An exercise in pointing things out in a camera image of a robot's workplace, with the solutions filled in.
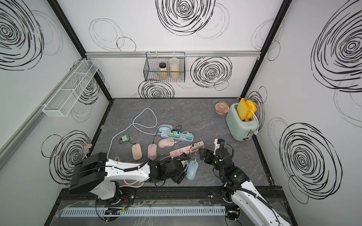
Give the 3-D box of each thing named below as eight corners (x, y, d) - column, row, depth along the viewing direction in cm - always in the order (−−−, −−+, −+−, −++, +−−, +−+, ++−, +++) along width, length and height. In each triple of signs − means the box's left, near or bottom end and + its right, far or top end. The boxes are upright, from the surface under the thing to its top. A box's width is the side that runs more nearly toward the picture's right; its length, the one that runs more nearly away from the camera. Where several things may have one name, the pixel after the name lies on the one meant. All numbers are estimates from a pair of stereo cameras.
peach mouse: (134, 161, 88) (133, 159, 86) (132, 146, 94) (131, 144, 93) (143, 158, 89) (142, 156, 87) (140, 143, 95) (139, 142, 94)
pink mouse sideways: (158, 148, 93) (158, 146, 91) (159, 140, 97) (159, 138, 95) (174, 148, 93) (174, 146, 91) (174, 140, 97) (174, 138, 95)
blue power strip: (161, 137, 98) (159, 132, 92) (162, 133, 100) (161, 127, 95) (193, 143, 95) (193, 138, 89) (194, 138, 97) (194, 133, 92)
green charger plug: (121, 141, 96) (120, 140, 95) (123, 135, 99) (122, 134, 97) (131, 141, 96) (131, 140, 95) (133, 135, 99) (132, 134, 98)
